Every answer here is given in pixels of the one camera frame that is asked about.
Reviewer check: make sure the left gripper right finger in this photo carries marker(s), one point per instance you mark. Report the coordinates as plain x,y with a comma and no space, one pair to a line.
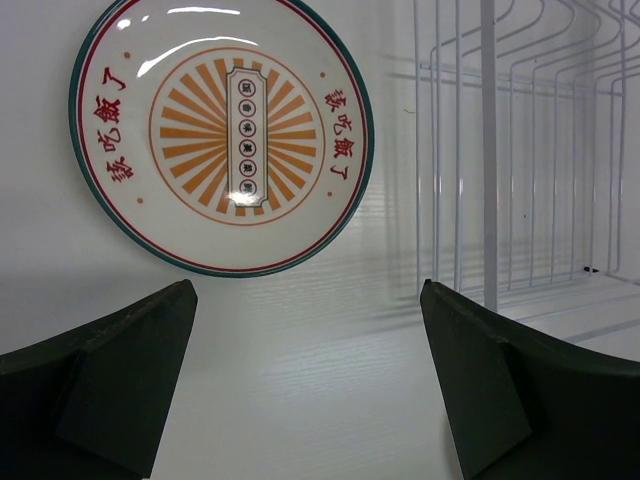
522,404

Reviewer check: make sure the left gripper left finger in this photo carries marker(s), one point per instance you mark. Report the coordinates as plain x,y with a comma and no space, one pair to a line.
92,402

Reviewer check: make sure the orange sunburst plate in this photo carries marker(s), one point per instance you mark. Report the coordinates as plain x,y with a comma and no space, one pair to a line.
228,138

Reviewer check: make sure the white wire dish rack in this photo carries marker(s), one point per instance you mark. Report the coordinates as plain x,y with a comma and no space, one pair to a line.
525,156

